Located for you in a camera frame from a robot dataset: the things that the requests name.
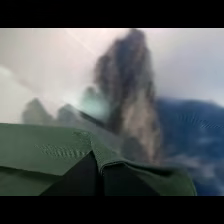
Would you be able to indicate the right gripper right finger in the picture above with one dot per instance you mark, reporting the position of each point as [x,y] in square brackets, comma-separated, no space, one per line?
[128,183]

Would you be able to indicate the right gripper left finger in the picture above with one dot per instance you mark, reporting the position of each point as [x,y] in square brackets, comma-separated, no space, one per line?
[78,180]

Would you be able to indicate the green garment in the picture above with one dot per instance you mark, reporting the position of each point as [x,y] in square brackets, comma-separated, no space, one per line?
[40,150]

